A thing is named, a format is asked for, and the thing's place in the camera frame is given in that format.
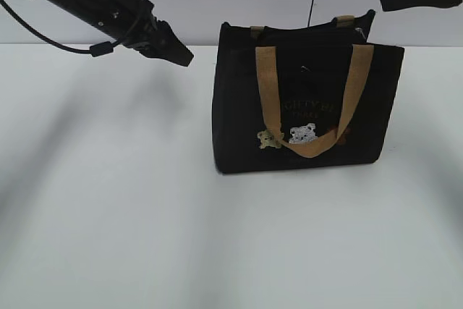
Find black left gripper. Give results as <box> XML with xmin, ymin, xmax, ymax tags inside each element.
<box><xmin>119</xmin><ymin>0</ymin><xmax>194</xmax><ymax>67</ymax></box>

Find silver zipper pull with ring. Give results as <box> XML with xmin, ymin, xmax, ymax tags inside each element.
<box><xmin>355</xmin><ymin>27</ymin><xmax>365</xmax><ymax>38</ymax></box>

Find black tote bag tan handles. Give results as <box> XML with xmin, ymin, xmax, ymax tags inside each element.
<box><xmin>212</xmin><ymin>10</ymin><xmax>404</xmax><ymax>174</ymax></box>

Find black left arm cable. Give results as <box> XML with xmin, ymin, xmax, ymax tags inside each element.
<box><xmin>0</xmin><ymin>0</ymin><xmax>115</xmax><ymax>59</ymax></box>

